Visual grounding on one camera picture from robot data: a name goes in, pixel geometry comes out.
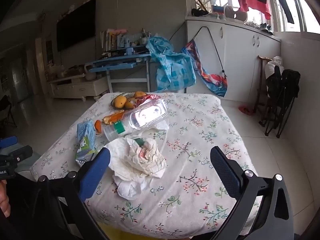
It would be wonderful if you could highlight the small white napkin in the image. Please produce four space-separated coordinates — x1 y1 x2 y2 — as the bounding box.
149 120 171 131

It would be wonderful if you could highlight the black cloth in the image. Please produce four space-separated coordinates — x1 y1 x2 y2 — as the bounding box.
191 8 209 17

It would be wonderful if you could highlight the dark metal chair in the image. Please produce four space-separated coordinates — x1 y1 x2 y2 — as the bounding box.
0 95 15 128

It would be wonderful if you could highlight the black folding chair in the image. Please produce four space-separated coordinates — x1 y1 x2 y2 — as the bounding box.
259 65 300 138

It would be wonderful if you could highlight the white television cabinet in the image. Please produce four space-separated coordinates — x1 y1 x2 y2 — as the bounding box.
49 74 108 102

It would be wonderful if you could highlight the person's left hand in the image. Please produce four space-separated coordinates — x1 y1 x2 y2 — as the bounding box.
0 180 11 218

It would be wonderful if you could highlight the black television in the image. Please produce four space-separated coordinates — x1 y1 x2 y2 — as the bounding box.
56 0 97 52

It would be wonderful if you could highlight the dark fruit plate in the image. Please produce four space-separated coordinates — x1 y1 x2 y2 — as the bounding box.
111 92 150 111

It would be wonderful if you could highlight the red hanging garment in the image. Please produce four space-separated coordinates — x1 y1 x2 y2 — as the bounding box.
235 0 272 20

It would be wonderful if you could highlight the red slipper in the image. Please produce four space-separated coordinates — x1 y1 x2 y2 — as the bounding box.
238 105 254 115

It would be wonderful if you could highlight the pair of shoes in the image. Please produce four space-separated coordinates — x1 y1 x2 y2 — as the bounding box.
259 22 274 34

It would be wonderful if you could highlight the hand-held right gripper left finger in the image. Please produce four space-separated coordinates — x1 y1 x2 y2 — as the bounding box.
37 147 111 240

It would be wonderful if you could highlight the blue green drink carton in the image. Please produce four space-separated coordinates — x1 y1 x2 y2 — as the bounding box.
75 120 99 167

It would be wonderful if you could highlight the row of books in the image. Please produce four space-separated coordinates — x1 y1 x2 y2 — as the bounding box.
100 30 118 52

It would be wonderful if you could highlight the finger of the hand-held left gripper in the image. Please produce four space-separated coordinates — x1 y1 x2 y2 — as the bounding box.
0 145 33 167
0 136 18 148

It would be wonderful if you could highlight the stained tissue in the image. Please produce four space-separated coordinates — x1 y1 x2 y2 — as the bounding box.
125 137 167 179

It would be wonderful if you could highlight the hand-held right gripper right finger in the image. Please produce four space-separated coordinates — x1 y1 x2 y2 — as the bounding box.
210 146 294 240

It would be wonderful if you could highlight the white pen holder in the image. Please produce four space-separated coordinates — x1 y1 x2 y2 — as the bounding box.
140 29 152 45

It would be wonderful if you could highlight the clear plastic bottle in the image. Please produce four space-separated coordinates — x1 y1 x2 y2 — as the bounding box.
104 99 168 142

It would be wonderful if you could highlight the white tissue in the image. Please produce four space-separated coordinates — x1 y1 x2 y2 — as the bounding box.
104 137 150 201

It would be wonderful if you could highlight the long orange peel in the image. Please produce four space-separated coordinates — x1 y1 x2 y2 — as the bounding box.
103 112 125 126

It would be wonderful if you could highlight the red snack wrapper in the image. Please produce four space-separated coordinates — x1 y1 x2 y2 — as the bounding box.
135 94 162 108

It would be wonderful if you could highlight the blue desk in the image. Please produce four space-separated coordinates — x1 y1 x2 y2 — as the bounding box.
85 47 152 93

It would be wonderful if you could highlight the colourful kite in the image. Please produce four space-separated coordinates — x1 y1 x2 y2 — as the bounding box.
181 40 228 97

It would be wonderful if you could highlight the floral tablecloth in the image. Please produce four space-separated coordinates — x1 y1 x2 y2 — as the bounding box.
30 92 263 238

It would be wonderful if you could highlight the blue checked plastic bag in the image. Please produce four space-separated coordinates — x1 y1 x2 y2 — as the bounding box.
146 36 197 92

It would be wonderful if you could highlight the pale plastic bag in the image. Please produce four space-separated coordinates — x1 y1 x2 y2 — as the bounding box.
46 60 66 80

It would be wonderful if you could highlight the white bag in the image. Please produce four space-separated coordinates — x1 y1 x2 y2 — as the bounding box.
265 56 284 78

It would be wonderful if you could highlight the white kettlebell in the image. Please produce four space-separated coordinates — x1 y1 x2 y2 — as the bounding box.
84 64 97 81

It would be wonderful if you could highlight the wooden stand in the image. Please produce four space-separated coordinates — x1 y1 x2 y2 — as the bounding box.
254 55 273 115

